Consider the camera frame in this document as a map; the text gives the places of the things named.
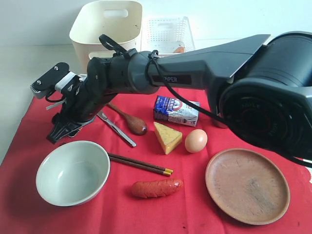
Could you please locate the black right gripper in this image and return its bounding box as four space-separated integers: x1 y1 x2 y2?
46 75 116 144

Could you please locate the yellow cheese wedge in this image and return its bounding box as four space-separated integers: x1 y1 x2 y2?
154 122 183 155

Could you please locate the brown egg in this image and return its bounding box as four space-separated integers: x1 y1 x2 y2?
184 129 208 153

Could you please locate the red tablecloth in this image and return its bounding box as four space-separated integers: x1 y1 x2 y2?
0 99 312 234

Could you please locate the stainless steel cup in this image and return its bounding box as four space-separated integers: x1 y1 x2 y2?
212 107 228 129

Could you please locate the red sausage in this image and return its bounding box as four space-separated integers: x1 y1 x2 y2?
131 178 184 198

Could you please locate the dark wooden chopstick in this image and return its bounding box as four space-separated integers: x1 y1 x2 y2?
109 157 171 176
108 153 173 173

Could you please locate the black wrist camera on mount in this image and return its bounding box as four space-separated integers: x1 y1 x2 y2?
30 62 80 99

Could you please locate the white perforated plastic basket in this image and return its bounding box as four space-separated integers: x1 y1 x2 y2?
141 16 195 57

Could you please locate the stainless steel table knife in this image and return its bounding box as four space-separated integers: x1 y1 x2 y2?
97 111 137 148

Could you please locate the round brown wooden plate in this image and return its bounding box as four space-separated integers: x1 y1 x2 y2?
205 148 291 225

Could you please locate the cream plastic storage bin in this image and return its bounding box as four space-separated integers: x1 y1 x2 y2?
69 0 143 71

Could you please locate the blue and white milk carton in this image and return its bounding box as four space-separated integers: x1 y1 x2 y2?
153 96 199 127

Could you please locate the pale green ceramic bowl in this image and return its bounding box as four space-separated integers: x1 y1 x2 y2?
36 140 110 207

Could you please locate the lower dark wooden chopstick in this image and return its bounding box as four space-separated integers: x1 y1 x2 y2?
109 157 171 176

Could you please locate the brown wooden spoon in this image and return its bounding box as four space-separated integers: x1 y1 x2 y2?
107 102 147 136

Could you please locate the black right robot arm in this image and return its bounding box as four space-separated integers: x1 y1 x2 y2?
47 31 312 167

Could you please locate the upper dark wooden chopstick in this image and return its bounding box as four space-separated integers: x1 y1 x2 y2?
108 153 173 173

